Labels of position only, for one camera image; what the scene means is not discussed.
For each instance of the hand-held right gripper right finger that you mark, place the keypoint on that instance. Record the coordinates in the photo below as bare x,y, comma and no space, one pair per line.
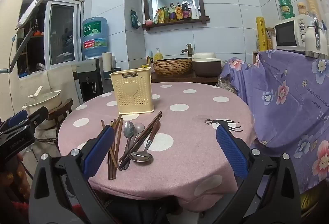
231,154

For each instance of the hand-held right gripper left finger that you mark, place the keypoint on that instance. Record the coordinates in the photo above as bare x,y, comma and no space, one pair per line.
99,153

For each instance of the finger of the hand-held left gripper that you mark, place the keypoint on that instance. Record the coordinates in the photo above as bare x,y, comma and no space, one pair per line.
16,118
38,114

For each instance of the brown wooden chopstick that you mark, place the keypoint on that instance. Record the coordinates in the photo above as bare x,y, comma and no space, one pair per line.
112,173
114,157
119,141
118,123

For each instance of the plain metal spoon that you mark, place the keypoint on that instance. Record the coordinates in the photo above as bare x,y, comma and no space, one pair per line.
128,130
139,128

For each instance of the beige perforated utensil holder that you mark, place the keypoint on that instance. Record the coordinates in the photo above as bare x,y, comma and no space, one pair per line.
132,98

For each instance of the white pot with lid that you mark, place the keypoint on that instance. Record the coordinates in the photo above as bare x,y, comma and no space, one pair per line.
43,104

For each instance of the wooden chair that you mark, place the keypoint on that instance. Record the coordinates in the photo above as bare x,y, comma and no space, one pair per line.
63,108

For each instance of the white black water dispenser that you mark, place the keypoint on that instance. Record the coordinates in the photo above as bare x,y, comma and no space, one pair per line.
87,80

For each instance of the purple floral cloth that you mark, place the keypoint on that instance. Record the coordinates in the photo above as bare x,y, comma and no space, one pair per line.
282,100

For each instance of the paper towel roll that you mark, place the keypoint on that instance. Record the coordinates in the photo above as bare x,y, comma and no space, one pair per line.
107,61

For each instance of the wooden washstand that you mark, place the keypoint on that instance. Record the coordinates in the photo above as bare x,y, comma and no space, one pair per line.
180,79

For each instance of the brown cooker with white lid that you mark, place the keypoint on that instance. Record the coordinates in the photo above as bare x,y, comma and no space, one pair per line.
205,67

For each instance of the blue water jug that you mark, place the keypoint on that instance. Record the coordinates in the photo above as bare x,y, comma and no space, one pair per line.
95,34

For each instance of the phone on stand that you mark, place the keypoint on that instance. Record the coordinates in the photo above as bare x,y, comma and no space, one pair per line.
29,12

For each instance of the wicker wash basin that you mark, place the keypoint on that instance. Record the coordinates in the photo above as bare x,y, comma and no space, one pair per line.
172,67

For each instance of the bronze faucet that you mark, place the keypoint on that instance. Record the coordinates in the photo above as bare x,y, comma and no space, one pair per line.
189,49

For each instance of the yellow soap bottle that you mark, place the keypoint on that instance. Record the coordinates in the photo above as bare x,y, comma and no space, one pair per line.
158,55

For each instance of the glass jar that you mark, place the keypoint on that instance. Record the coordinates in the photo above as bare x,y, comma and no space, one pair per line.
270,37

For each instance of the yellow roll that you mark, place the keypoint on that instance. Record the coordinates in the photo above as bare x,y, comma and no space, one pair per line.
261,34

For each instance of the white microwave oven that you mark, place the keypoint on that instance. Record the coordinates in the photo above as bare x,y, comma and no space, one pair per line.
285,34

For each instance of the pink bowl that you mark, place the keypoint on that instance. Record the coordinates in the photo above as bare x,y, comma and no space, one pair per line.
148,23

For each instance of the white kettle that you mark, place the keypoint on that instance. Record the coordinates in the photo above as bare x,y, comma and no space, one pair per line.
312,39

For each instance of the white plastic bottle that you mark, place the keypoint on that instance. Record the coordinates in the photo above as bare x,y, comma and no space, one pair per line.
195,12

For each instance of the yellow seasoning packet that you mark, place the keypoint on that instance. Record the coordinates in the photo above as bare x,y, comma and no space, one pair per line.
160,16

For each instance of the dark sauce bottle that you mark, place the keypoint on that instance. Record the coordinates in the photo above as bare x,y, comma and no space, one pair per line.
186,9

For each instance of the green plastic tub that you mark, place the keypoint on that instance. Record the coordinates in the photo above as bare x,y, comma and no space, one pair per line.
287,12
284,0

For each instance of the yellow oil bottle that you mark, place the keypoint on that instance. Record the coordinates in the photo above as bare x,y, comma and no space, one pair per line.
166,15

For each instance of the beige jar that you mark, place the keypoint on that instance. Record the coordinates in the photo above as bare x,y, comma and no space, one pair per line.
302,9

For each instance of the window frame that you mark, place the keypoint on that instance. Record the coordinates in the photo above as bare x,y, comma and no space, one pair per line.
61,34

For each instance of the green wall packet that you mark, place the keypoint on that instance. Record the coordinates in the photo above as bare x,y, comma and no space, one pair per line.
134,19

